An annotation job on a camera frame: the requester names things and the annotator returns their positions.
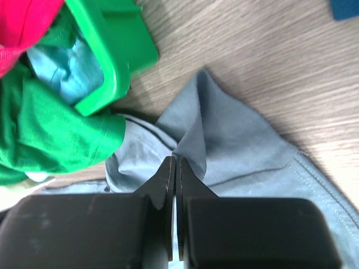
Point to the green plastic bin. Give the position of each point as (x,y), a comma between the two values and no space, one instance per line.
(120,41)

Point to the grey-blue t shirt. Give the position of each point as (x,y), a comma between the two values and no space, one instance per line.
(233,150)

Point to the red t shirt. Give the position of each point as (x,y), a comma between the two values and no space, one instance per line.
(23,24)

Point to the light blue t shirt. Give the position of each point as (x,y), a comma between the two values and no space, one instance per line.
(72,72)

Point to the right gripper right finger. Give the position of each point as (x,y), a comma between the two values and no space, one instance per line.
(229,232)

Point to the green t shirt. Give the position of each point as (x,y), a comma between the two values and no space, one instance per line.
(40,132)

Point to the white t shirt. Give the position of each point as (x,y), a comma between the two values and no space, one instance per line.
(13,193)

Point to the folded dark blue t shirt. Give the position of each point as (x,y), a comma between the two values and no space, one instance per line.
(344,9)

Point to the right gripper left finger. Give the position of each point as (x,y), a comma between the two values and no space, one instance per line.
(118,230)

